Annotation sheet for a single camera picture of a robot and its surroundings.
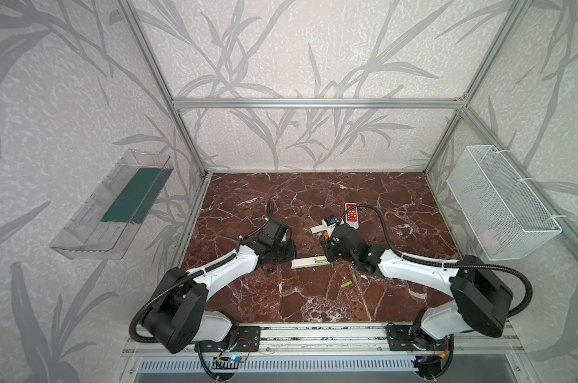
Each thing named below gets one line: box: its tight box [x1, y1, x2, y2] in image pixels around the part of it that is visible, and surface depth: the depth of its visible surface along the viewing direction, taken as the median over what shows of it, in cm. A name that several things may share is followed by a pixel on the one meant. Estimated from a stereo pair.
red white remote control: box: [344, 201, 360, 230], surface depth 104 cm
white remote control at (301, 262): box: [290, 256, 331, 270], surface depth 91 cm
